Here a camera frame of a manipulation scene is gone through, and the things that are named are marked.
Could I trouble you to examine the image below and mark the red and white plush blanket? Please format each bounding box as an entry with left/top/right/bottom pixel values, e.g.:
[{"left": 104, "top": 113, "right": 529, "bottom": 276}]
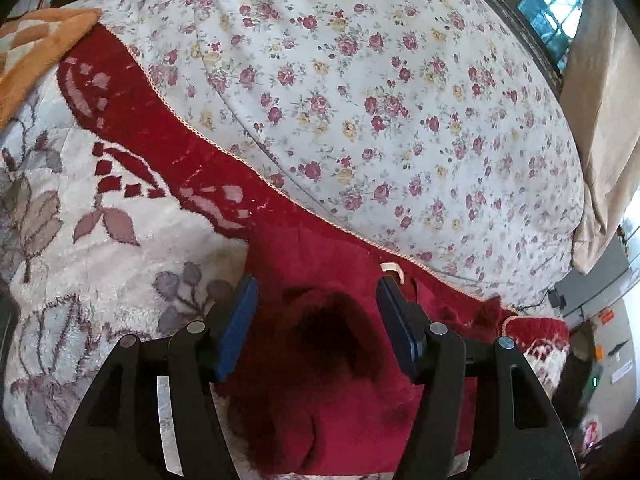
[{"left": 0, "top": 22, "right": 571, "bottom": 480}]

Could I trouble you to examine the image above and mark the beige cloth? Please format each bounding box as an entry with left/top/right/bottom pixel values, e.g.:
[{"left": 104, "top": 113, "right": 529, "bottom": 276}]
[{"left": 560, "top": 0, "right": 640, "bottom": 276}]

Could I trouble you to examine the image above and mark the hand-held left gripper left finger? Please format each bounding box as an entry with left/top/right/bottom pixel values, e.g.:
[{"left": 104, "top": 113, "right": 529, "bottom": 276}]
[{"left": 52, "top": 274, "right": 260, "bottom": 480}]

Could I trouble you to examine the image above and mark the black cable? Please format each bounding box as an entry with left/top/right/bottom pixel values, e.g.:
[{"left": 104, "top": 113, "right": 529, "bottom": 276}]
[{"left": 510, "top": 290, "right": 557, "bottom": 312}]

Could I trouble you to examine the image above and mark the window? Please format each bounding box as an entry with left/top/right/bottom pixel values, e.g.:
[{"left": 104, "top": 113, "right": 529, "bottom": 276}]
[{"left": 465, "top": 0, "right": 601, "bottom": 72}]

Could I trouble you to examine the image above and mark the orange checkered blanket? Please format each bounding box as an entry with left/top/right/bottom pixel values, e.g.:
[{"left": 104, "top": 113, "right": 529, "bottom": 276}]
[{"left": 0, "top": 7, "right": 103, "bottom": 126}]

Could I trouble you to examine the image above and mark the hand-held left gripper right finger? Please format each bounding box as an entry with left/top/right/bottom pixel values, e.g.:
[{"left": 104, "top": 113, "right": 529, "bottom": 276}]
[{"left": 376, "top": 276, "right": 581, "bottom": 480}]

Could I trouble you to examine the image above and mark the floral print quilt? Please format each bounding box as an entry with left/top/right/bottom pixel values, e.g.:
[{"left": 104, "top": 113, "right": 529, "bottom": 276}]
[{"left": 60, "top": 0, "right": 586, "bottom": 311}]

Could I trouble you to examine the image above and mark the red fleece garment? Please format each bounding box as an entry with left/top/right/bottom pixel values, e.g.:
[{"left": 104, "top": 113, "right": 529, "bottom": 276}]
[{"left": 215, "top": 222, "right": 506, "bottom": 476}]

